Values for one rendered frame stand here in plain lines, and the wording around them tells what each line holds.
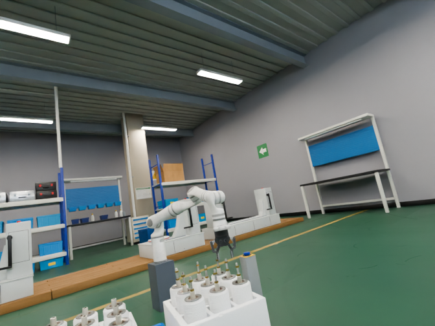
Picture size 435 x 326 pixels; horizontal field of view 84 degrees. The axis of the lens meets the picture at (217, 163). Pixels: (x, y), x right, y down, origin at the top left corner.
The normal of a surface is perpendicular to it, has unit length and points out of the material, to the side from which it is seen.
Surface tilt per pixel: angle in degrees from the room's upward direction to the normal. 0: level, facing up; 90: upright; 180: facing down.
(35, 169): 90
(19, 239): 90
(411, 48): 90
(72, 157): 90
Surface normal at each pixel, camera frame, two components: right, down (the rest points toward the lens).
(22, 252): 0.60, -0.24
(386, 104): -0.78, 0.03
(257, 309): 0.41, -0.22
